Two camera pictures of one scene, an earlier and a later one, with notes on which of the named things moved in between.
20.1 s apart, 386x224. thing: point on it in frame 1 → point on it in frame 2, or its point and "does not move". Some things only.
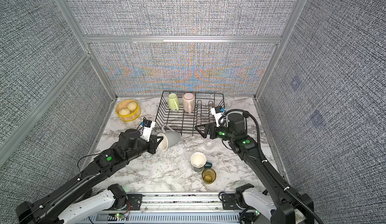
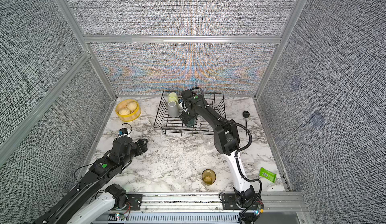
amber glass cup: (208, 176) does not move
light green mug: (173, 102) does not move
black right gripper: (213, 127) → (184, 114)
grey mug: (171, 138) → (173, 109)
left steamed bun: (124, 111) does not move
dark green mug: (198, 161) → (191, 122)
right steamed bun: (132, 106) does not move
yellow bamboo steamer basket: (128, 110) does not move
